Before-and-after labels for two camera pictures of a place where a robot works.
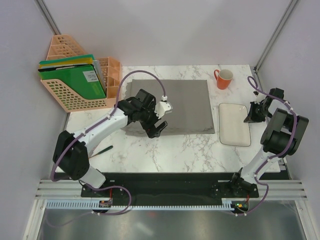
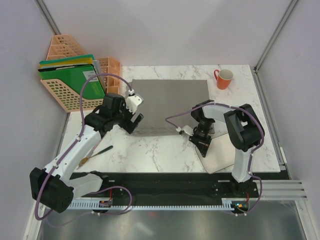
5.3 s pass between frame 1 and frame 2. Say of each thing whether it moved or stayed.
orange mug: stayed
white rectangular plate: moved
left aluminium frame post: stayed
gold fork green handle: stayed
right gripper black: moved
